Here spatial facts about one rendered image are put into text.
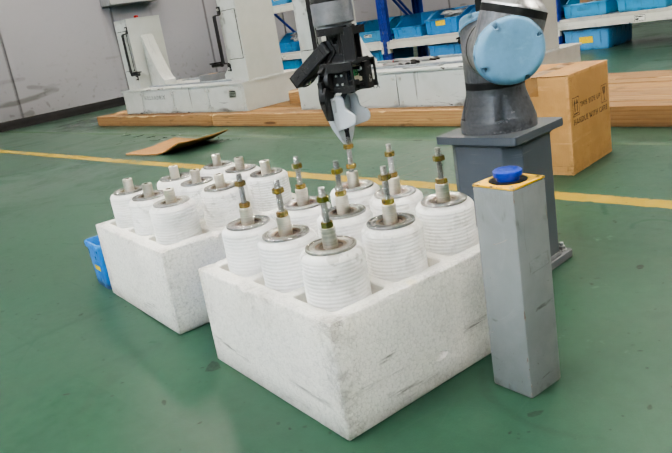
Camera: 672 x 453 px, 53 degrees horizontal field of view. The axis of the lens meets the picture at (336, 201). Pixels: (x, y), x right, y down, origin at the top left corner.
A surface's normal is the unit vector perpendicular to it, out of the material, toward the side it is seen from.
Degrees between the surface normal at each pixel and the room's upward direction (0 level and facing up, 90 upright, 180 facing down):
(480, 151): 90
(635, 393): 0
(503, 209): 90
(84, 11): 90
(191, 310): 90
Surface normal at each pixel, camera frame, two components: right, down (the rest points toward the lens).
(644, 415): -0.16, -0.95
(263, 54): 0.69, 0.08
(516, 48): -0.07, 0.39
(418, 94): -0.70, 0.29
